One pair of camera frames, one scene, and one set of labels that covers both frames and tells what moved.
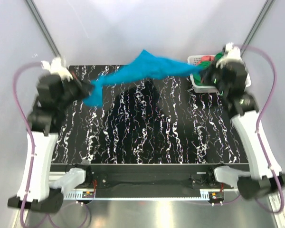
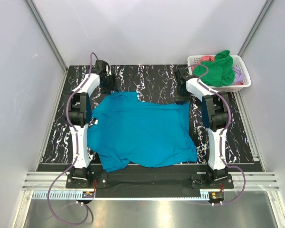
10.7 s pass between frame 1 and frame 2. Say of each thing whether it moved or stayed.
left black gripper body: moved
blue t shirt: moved
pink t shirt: stayed
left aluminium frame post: stayed
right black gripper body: moved
